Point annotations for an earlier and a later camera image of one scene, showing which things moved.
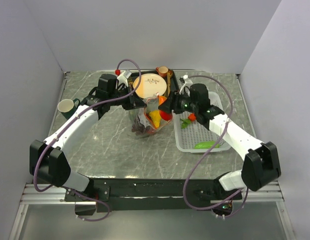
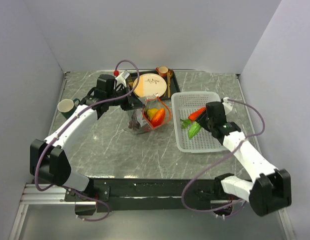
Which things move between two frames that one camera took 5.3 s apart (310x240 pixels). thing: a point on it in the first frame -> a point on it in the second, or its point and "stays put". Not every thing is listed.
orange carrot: [192, 117] stays put
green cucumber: [205, 145] -> [194, 129]
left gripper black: [134, 101] stays put
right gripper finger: [166, 105] -> [202, 120]
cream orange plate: [150, 84] stays put
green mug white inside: [67, 107] stays put
